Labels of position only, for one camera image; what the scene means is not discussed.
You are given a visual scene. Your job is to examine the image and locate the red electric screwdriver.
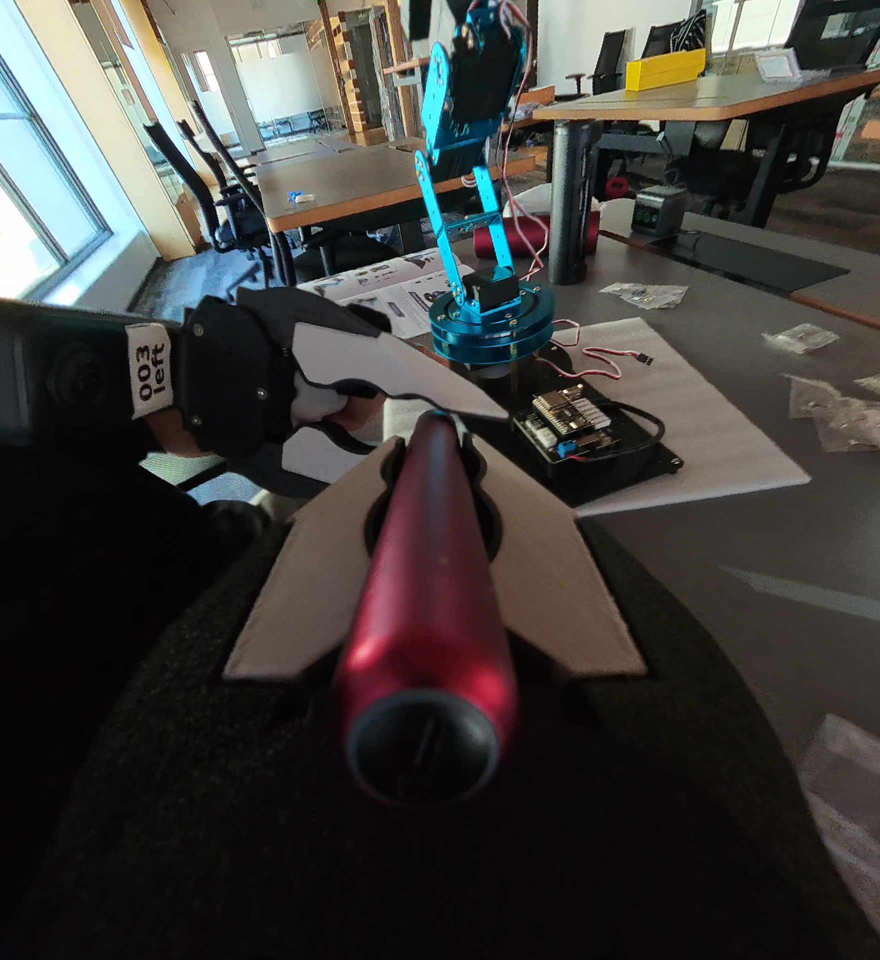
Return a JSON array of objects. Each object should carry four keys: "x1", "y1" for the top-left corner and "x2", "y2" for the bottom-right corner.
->
[{"x1": 332, "y1": 408, "x2": 521, "y2": 809}]

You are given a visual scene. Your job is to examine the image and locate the green circuit board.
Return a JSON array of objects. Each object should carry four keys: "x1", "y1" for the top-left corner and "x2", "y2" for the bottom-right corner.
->
[{"x1": 513, "y1": 382, "x2": 622, "y2": 460}]

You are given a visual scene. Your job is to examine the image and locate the black desk mat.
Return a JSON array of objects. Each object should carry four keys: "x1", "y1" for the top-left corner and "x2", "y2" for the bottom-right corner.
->
[{"x1": 653, "y1": 228, "x2": 851, "y2": 295}]

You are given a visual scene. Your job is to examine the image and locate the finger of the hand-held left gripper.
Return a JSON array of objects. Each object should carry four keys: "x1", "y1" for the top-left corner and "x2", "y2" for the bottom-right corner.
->
[
  {"x1": 273, "y1": 287, "x2": 396, "y2": 340},
  {"x1": 288, "y1": 321, "x2": 513, "y2": 421}
]

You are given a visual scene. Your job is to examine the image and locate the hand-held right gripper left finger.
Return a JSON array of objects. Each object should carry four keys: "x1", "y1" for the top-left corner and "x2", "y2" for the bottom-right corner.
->
[{"x1": 221, "y1": 435, "x2": 411, "y2": 685}]

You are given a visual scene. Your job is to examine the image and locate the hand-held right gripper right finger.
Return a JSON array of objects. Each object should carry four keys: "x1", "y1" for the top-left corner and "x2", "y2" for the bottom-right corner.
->
[{"x1": 461, "y1": 433, "x2": 648, "y2": 681}]

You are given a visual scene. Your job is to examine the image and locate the wood-edged office desk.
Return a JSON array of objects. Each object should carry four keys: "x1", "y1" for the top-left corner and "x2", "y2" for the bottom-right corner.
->
[
  {"x1": 254, "y1": 137, "x2": 538, "y2": 286},
  {"x1": 532, "y1": 63, "x2": 880, "y2": 226}
]

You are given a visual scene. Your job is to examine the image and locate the yellow storage bin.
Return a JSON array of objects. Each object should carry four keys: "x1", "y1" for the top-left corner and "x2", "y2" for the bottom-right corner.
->
[{"x1": 625, "y1": 48, "x2": 709, "y2": 93}]

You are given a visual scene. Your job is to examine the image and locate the red white servo cable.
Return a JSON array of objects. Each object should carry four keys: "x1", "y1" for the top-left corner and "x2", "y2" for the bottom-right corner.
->
[{"x1": 541, "y1": 318, "x2": 654, "y2": 380}]

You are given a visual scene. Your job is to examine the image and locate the black mesh office chair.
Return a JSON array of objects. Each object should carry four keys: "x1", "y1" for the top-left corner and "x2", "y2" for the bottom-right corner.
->
[{"x1": 785, "y1": 0, "x2": 880, "y2": 72}]

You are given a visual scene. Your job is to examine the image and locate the tall black cylinder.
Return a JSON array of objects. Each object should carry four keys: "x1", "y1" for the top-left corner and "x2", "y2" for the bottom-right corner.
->
[{"x1": 547, "y1": 120, "x2": 603, "y2": 286}]

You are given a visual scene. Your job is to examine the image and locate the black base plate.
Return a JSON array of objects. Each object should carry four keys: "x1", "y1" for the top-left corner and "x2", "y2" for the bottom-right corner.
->
[{"x1": 470, "y1": 358, "x2": 686, "y2": 490}]

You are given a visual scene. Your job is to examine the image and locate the dark red cylinder case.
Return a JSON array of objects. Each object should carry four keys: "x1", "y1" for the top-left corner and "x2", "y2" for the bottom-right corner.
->
[{"x1": 472, "y1": 210, "x2": 603, "y2": 260}]

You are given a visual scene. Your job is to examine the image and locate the blue toy robot arm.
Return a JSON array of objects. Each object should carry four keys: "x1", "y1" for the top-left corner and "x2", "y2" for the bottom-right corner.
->
[{"x1": 412, "y1": 0, "x2": 558, "y2": 391}]

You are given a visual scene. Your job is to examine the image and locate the person's dark clothing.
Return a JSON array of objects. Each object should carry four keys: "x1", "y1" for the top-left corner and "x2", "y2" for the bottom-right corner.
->
[{"x1": 0, "y1": 431, "x2": 272, "y2": 960}]

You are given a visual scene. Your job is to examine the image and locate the large clear plastic wrap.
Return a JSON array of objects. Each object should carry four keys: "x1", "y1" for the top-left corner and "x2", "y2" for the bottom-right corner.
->
[{"x1": 798, "y1": 712, "x2": 880, "y2": 960}]

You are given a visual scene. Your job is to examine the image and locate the instruction booklet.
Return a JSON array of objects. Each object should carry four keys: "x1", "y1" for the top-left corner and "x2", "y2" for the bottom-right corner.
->
[{"x1": 296, "y1": 251, "x2": 478, "y2": 340}]

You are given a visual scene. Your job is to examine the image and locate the large window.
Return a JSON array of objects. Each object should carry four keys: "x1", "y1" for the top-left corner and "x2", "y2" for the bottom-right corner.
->
[{"x1": 0, "y1": 0, "x2": 114, "y2": 305}]

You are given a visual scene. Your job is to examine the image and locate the person's left hand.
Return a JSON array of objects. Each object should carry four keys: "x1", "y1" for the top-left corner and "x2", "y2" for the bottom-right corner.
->
[{"x1": 143, "y1": 396, "x2": 388, "y2": 460}]

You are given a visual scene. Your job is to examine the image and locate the wooden slat partition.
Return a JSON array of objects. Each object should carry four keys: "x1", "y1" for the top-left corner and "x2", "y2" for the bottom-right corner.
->
[{"x1": 318, "y1": 0, "x2": 411, "y2": 149}]

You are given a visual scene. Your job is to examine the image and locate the white foam sheet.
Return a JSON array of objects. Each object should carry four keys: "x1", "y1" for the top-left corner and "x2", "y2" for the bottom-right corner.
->
[{"x1": 383, "y1": 315, "x2": 813, "y2": 520}]

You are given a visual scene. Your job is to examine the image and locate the black power cable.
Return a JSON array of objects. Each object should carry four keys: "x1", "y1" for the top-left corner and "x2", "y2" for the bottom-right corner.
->
[{"x1": 597, "y1": 401, "x2": 669, "y2": 457}]

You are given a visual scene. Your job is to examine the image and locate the small grey charger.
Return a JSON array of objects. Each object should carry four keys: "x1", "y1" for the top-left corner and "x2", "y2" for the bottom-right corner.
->
[{"x1": 629, "y1": 185, "x2": 690, "y2": 239}]

